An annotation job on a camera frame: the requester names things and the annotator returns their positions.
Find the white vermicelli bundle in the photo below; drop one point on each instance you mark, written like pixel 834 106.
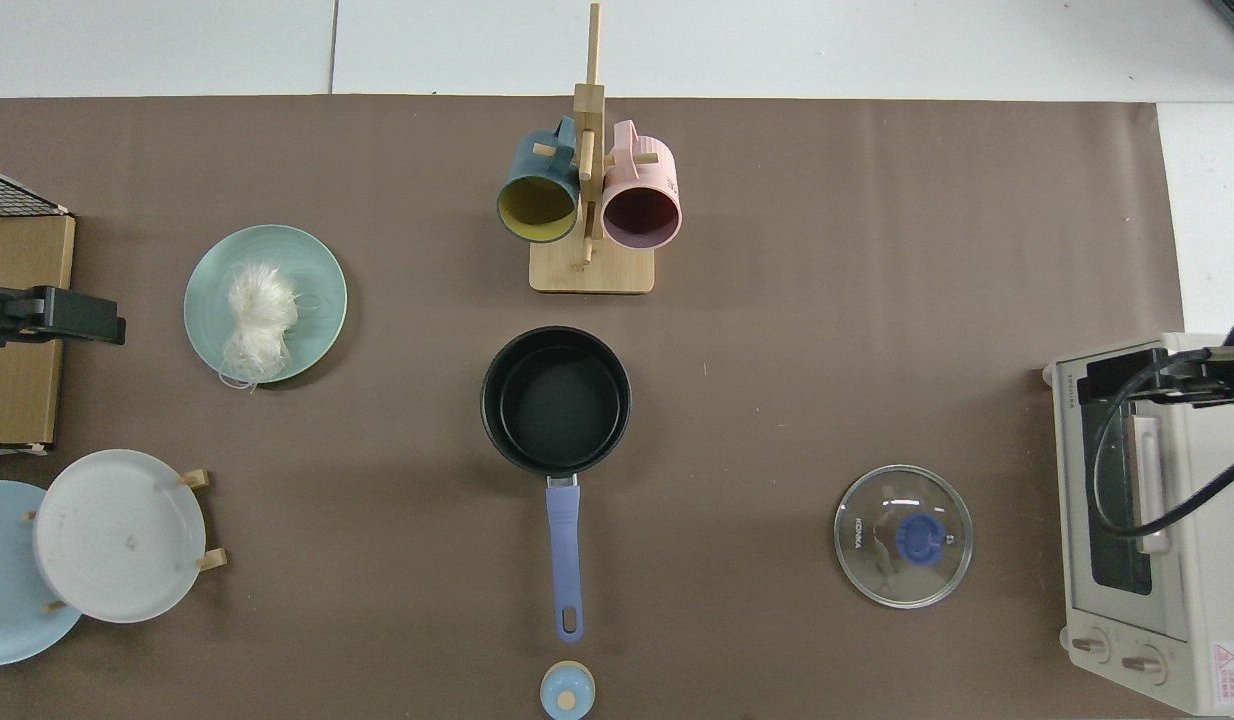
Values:
pixel 259 315

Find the glass lid with blue knob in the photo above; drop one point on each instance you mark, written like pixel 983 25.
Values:
pixel 917 540

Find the pale green plate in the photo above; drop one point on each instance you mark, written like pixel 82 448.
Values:
pixel 267 250

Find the white plate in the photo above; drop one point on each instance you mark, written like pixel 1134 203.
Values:
pixel 117 535

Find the wooden plate rack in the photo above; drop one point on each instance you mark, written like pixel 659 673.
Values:
pixel 213 559

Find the light blue plate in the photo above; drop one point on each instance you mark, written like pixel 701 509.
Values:
pixel 2 600

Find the pale toaster oven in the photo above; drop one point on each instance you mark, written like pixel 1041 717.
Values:
pixel 1212 560

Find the brown table cloth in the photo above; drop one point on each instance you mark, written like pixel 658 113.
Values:
pixel 777 400

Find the dark teal cup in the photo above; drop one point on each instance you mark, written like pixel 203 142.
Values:
pixel 537 205

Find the wooden cup stand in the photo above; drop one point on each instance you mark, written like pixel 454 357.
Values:
pixel 592 270

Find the pink ribbed cup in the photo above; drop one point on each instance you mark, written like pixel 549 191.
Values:
pixel 642 210

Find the small blue round thing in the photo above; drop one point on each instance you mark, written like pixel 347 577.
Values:
pixel 567 692

